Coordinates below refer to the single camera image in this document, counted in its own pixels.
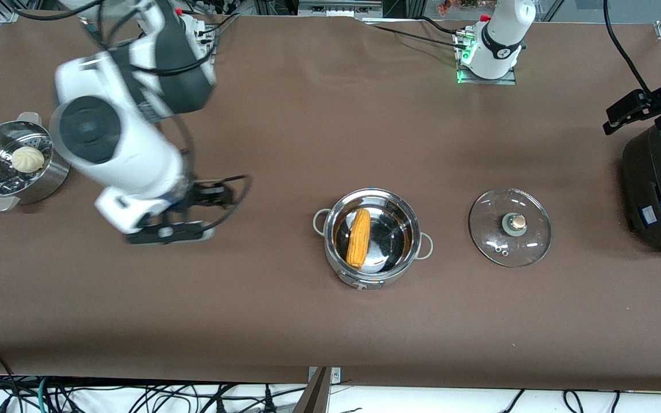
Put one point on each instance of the small metal edge bracket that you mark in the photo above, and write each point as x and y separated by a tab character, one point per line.
335	376

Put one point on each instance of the steel steamer pot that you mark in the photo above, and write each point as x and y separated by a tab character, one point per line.
49	178

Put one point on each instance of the grey slanted post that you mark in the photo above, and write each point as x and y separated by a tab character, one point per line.
313	398

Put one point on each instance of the glass pot lid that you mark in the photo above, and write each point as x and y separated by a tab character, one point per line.
491	229

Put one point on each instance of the stainless steel pot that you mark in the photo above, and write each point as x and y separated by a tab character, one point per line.
391	269

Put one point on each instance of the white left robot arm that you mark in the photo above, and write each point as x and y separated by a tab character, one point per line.
500	34

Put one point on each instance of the black rice cooker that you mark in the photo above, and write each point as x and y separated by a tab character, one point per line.
660	189

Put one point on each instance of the yellow corn cob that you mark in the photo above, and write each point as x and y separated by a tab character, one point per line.
359	238

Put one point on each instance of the brown table cover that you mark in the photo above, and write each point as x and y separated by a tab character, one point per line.
284	132

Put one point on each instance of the white steamed bun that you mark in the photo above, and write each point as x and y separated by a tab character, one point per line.
27	159

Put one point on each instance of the grey metal box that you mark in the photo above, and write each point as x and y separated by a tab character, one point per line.
339	8

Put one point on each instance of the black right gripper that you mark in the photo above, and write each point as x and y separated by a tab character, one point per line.
203	195

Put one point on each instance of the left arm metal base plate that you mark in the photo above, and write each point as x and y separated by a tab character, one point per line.
488	81

